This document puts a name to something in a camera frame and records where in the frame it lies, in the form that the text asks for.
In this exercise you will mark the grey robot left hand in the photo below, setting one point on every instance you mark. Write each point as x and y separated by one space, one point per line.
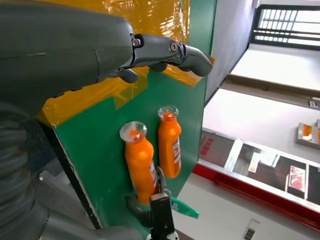
62 49

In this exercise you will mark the orange detergent bottle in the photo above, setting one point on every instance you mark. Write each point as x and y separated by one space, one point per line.
168 149
140 165

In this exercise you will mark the green table mat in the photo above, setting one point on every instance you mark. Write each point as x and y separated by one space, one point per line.
105 149

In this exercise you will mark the yellow film wrapped cardboard box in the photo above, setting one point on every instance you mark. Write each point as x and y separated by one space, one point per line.
155 16

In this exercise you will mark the floor socket plate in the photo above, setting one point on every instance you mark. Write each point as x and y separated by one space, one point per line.
250 232

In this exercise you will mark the red and white display cabinet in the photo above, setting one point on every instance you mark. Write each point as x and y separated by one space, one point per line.
263 172

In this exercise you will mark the black window grille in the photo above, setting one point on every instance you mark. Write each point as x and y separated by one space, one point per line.
284 26

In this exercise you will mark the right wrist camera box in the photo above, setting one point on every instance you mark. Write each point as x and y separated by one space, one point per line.
161 215

